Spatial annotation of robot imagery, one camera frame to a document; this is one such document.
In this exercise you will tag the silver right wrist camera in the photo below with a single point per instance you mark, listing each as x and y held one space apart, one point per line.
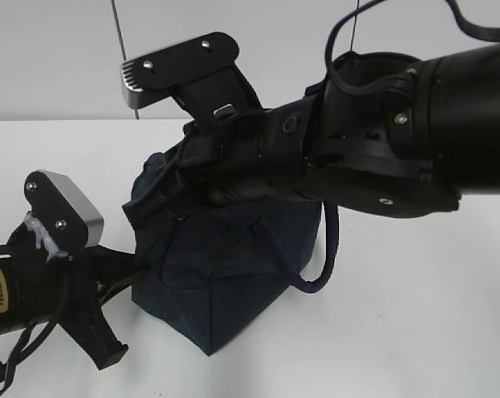
199 74

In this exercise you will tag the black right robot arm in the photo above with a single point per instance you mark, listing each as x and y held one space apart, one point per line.
399 158

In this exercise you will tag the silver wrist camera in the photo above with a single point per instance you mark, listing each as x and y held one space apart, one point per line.
199 74
62 218

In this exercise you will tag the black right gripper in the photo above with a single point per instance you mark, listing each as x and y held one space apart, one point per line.
258 156

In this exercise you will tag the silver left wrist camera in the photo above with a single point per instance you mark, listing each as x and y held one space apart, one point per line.
62 218

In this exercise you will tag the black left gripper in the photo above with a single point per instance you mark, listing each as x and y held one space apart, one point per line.
32 287

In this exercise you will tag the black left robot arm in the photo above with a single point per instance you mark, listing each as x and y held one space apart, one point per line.
68 291

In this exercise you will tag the dark blue lunch bag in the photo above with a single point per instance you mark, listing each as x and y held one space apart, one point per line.
211 275

